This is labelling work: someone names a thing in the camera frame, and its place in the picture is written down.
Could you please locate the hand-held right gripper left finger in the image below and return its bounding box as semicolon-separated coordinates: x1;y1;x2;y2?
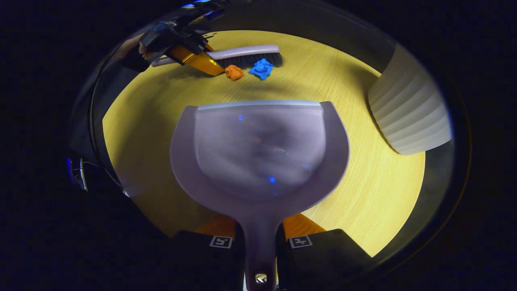
172;214;246;291

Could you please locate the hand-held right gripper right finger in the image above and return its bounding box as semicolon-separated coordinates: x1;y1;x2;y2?
276;213;374;291

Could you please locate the orange paper trash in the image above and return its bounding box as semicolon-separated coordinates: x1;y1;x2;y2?
225;65;245;81

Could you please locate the small lilac broom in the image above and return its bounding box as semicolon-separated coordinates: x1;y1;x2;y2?
151;44;284;69

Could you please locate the blue paper trash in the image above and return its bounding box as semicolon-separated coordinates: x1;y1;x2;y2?
248;58;274;80

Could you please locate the lilac plastic dustpan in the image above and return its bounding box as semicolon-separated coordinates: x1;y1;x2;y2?
170;100;350;291

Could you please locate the grey ribbed garbage bin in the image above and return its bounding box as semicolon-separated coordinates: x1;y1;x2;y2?
368;42;453;156

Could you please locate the black cable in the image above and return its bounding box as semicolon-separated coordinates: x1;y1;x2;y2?
88;38;126;190

